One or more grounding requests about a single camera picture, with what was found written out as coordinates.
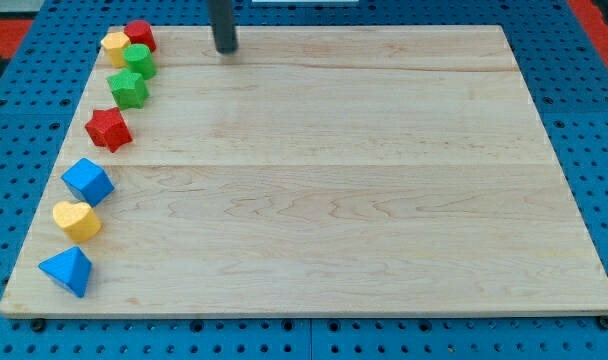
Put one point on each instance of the yellow hexagon block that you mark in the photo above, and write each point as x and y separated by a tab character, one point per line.
114	43

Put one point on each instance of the light wooden board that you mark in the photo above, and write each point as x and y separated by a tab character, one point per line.
321	172

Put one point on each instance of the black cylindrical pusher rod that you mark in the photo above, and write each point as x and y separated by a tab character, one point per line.
222	22

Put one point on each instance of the green star block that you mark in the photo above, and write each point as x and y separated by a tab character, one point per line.
128	89

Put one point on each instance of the red star block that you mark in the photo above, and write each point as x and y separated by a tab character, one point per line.
107	128

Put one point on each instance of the green cylinder block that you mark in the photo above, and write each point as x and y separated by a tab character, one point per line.
138	59

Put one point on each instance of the blue cube block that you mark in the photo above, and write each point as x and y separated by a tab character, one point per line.
88	182

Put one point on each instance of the red cylinder block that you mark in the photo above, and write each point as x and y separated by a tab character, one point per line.
139	32

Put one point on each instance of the yellow heart block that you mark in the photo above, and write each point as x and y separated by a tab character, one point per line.
77	220

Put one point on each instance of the blue triangle block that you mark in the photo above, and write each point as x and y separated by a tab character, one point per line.
69	269

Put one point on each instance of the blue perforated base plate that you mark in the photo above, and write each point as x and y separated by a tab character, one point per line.
44	82

